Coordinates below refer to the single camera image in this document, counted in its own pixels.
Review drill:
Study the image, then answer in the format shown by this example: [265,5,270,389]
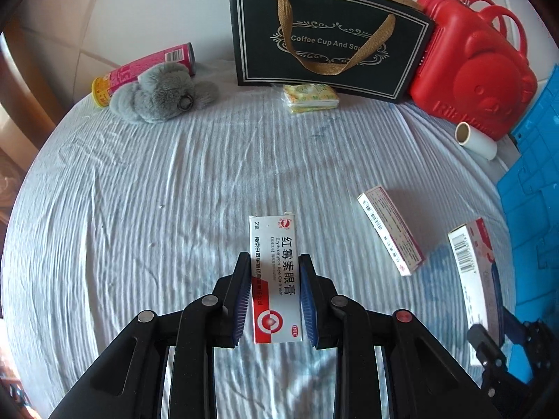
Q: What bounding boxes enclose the white blue medicine box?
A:
[448,218,504,346]

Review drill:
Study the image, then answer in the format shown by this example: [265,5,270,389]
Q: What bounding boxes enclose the red white ointment box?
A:
[249,213,303,344]

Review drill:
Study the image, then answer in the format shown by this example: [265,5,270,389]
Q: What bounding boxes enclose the white lint roller refill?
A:
[455,122,498,161]

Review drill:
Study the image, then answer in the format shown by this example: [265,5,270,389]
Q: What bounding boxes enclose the grey koala plush toy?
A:
[109,63,219,124]

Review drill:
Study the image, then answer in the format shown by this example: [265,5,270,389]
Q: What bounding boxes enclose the white pink medicine box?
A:
[357,185,424,276]

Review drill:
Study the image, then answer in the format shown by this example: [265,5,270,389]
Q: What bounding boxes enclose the white striped bed sheet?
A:
[2,61,515,416]

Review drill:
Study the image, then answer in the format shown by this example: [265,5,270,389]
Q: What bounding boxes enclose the blue plastic storage crate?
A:
[498,68,559,334]

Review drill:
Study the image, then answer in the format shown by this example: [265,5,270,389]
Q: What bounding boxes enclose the small yellow tissue pack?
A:
[282,83,339,113]

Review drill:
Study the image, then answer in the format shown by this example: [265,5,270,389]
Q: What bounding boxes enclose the red bear plastic case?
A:
[409,0,537,141]

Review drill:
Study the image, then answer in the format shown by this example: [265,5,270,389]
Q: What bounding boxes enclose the pink yellow snack can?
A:
[91,43,195,108]

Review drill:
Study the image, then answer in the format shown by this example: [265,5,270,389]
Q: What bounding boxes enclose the black coffee cup gift box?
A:
[229,0,434,102]

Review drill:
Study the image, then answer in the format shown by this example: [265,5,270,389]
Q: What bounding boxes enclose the wooden headboard frame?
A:
[1,18,65,225]

